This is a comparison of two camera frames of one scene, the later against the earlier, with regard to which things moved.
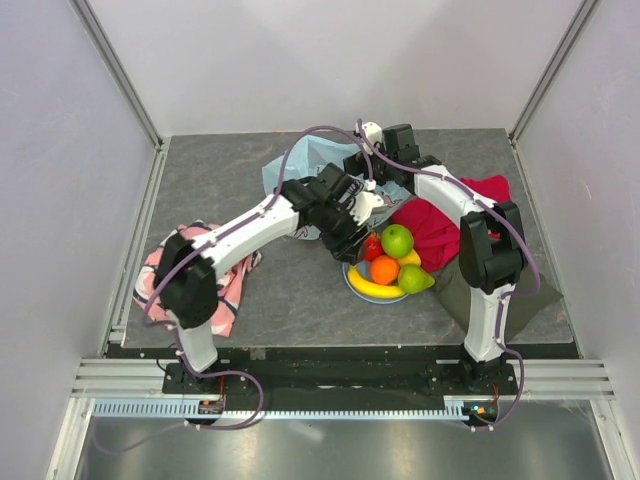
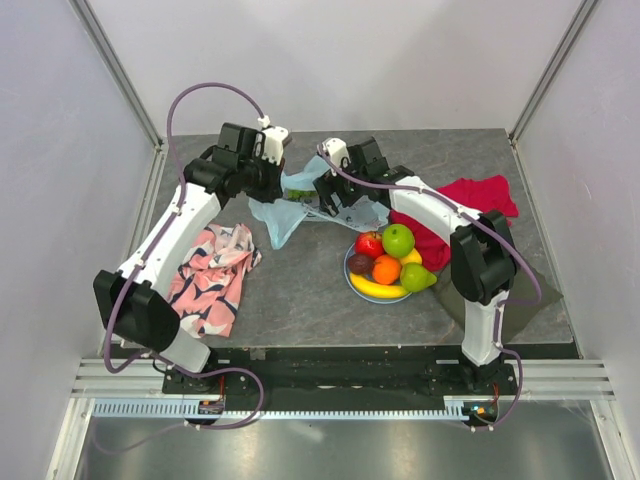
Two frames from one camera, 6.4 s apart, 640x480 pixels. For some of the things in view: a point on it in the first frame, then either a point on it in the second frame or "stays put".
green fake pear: (413, 278) stays put
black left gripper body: (337, 226) to (261, 177)
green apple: (397, 241) stays put
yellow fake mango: (412, 258) stays put
